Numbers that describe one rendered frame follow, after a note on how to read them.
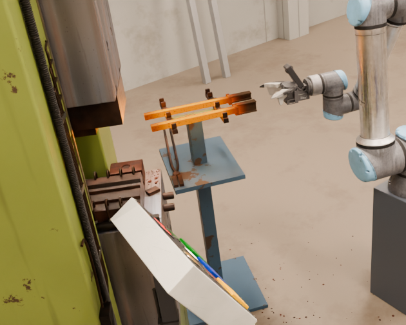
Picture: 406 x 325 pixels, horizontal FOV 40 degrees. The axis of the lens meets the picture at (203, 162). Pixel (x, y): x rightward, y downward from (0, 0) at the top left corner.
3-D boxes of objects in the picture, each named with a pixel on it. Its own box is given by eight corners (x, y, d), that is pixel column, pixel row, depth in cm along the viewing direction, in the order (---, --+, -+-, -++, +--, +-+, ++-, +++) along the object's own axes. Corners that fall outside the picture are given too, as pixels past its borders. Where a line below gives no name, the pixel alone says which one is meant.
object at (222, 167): (220, 139, 265) (220, 135, 264) (245, 178, 231) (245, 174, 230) (159, 152, 261) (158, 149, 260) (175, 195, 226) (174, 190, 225)
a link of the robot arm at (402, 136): (440, 170, 226) (444, 132, 218) (404, 181, 223) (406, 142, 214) (416, 155, 239) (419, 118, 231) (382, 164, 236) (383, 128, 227)
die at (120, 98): (125, 99, 182) (120, 71, 178) (122, 124, 165) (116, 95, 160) (-1, 117, 182) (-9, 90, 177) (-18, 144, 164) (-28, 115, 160)
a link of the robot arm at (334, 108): (352, 118, 248) (352, 92, 242) (328, 124, 246) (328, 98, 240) (341, 111, 256) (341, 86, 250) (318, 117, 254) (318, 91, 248)
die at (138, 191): (144, 190, 199) (140, 169, 195) (143, 222, 182) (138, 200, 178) (29, 206, 199) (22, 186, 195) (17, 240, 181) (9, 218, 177)
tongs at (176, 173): (162, 128, 280) (162, 126, 279) (171, 126, 280) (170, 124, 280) (174, 187, 227) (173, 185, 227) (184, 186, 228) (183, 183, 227)
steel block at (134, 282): (177, 259, 233) (160, 168, 212) (180, 325, 200) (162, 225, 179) (46, 278, 233) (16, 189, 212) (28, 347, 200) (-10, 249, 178)
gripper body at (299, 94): (285, 106, 238) (312, 100, 240) (285, 87, 234) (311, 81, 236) (280, 99, 245) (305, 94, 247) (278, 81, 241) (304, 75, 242)
